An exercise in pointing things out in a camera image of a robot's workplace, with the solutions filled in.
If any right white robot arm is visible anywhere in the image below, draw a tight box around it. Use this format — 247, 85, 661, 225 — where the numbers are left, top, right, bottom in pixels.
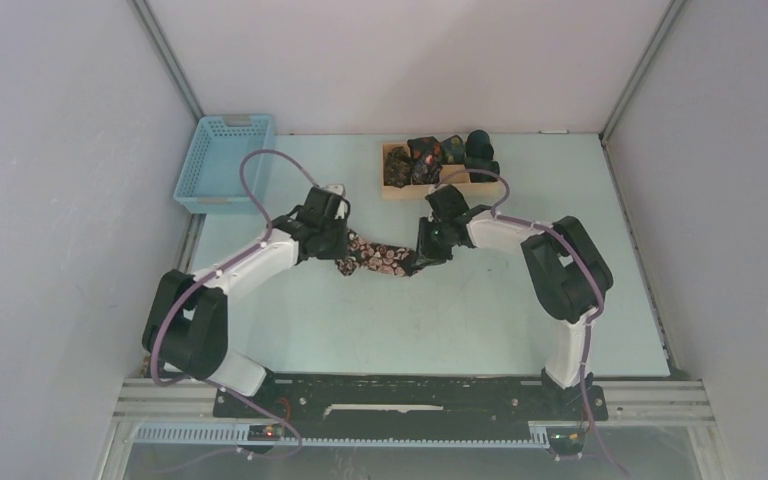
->
417, 185, 614, 418

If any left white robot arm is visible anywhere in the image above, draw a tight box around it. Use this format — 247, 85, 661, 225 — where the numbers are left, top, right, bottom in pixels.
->
142, 184, 351, 417

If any wooden tray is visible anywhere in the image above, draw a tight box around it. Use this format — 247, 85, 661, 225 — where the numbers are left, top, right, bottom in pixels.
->
379, 142, 504, 201

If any blue plastic basket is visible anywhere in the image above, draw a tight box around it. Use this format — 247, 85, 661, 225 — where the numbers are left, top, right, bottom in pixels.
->
173, 114, 275, 215

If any rose patterned necktie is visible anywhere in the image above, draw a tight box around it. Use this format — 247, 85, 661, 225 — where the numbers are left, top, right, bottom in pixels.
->
334, 229, 425, 277

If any rolled red floral tie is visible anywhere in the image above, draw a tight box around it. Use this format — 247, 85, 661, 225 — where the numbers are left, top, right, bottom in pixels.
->
407, 136, 442, 185

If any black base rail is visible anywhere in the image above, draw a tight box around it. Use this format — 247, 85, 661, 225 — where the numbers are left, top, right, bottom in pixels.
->
212, 370, 611, 445

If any rolled green patterned tie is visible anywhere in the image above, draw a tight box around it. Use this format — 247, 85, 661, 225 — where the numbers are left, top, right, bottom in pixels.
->
441, 135, 466, 165

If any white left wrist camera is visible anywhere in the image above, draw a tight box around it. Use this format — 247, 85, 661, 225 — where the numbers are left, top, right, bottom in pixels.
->
324, 184, 346, 197

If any rolled dark paisley tie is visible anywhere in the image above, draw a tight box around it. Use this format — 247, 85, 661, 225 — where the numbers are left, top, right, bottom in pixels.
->
383, 146, 413, 188

